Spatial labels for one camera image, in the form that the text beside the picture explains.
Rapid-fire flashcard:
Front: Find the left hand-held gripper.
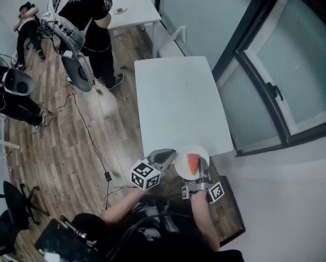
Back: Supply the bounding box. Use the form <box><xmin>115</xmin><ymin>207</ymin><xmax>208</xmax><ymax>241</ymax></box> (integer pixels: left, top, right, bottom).
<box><xmin>130</xmin><ymin>148</ymin><xmax>177</xmax><ymax>192</ymax></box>

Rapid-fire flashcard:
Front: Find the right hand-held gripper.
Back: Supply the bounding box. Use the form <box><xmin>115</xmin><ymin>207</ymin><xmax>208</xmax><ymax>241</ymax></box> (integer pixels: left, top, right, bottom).
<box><xmin>181</xmin><ymin>157</ymin><xmax>225</xmax><ymax>204</ymax></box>

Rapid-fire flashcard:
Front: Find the red watermelon slice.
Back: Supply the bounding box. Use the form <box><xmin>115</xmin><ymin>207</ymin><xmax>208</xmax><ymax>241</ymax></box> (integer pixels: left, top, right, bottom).
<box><xmin>186</xmin><ymin>153</ymin><xmax>200</xmax><ymax>176</ymax></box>

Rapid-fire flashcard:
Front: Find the person's left forearm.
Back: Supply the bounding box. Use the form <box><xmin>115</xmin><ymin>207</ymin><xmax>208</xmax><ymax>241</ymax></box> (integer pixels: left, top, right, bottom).
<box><xmin>100</xmin><ymin>186</ymin><xmax>150</xmax><ymax>225</ymax></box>

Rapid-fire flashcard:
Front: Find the person's right forearm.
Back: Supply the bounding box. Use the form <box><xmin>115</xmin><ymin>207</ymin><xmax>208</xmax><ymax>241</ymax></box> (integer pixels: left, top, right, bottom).
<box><xmin>191</xmin><ymin>190</ymin><xmax>221</xmax><ymax>252</ymax></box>

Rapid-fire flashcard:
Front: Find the white round plate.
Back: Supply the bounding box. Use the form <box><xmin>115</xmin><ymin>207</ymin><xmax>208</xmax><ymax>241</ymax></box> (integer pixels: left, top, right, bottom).
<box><xmin>174</xmin><ymin>144</ymin><xmax>210</xmax><ymax>180</ymax></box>

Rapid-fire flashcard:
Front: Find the person's black clothing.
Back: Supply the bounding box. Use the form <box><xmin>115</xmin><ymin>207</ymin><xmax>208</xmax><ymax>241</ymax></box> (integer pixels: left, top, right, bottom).
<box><xmin>72</xmin><ymin>177</ymin><xmax>246</xmax><ymax>262</ymax></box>

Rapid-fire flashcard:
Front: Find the black equipment case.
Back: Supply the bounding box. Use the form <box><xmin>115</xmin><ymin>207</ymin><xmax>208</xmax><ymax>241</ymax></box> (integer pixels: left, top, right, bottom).
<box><xmin>33</xmin><ymin>218</ymin><xmax>105</xmax><ymax>262</ymax></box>

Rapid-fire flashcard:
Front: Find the grey shell chair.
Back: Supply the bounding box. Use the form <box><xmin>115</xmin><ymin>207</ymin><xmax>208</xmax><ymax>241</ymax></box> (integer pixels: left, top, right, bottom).
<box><xmin>2</xmin><ymin>68</ymin><xmax>35</xmax><ymax>96</ymax></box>
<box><xmin>61</xmin><ymin>51</ymin><xmax>96</xmax><ymax>93</ymax></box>

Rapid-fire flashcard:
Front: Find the white low cabinet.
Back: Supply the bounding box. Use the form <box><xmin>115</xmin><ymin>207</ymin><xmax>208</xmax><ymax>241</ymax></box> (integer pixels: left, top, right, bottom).
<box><xmin>156</xmin><ymin>25</ymin><xmax>193</xmax><ymax>58</ymax></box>

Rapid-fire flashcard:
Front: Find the black office chair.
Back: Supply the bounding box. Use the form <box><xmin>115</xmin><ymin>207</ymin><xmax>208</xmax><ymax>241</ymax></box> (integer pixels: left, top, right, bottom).
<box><xmin>0</xmin><ymin>180</ymin><xmax>50</xmax><ymax>257</ymax></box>

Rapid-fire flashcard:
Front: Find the grey backpack rig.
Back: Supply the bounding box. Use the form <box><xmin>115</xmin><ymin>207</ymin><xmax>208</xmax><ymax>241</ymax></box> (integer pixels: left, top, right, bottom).
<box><xmin>40</xmin><ymin>10</ymin><xmax>87</xmax><ymax>56</ymax></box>

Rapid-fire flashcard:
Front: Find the white side table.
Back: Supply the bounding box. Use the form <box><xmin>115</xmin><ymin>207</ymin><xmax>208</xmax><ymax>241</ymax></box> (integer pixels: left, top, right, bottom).
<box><xmin>106</xmin><ymin>0</ymin><xmax>163</xmax><ymax>59</ymax></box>

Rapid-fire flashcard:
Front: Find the black floor cable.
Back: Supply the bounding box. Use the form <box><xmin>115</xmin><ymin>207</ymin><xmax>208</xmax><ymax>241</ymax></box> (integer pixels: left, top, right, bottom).
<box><xmin>55</xmin><ymin>76</ymin><xmax>111</xmax><ymax>176</ymax></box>

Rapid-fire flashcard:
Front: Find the black window frame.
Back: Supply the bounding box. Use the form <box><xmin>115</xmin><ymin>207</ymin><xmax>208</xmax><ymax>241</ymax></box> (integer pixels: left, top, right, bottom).
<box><xmin>211</xmin><ymin>0</ymin><xmax>326</xmax><ymax>157</ymax></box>

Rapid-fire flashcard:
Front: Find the black window handle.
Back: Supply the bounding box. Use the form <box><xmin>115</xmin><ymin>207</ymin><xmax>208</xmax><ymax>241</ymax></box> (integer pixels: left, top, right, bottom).
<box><xmin>265</xmin><ymin>81</ymin><xmax>284</xmax><ymax>102</ymax></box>

